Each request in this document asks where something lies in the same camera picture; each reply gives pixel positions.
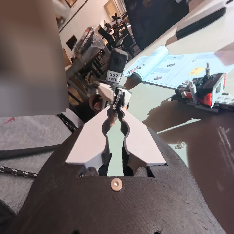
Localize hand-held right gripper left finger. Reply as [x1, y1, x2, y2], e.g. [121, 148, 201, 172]
[65, 106, 113, 176]

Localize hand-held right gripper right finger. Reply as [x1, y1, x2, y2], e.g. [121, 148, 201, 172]
[120, 107, 167, 176]

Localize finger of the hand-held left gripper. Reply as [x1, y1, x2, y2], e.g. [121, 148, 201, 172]
[117, 88, 132, 110]
[97, 83, 115, 111]

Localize person's left hand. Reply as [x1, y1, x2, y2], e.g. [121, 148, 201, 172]
[89, 95, 118, 127]

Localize black office chair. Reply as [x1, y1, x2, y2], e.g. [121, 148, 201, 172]
[98, 24, 136, 56]

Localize grey table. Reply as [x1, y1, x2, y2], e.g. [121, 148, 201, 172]
[65, 44, 110, 103]

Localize black bag in plastic wrap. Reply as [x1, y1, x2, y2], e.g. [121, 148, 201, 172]
[72, 26, 106, 55]

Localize light blue instruction booklet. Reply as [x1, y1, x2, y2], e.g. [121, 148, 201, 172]
[122, 46, 234, 90]

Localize toy brick truck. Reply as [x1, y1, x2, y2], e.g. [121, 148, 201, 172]
[172, 62, 234, 114]

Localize black rectangular device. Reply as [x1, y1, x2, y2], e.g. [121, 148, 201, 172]
[176, 6, 227, 39]

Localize black zippered bag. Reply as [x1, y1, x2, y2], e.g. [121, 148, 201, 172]
[0, 200, 17, 234]

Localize black bag strap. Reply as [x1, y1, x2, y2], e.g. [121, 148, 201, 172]
[0, 144, 61, 160]

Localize black patterned cord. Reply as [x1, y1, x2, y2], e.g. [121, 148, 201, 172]
[0, 114, 77, 178]

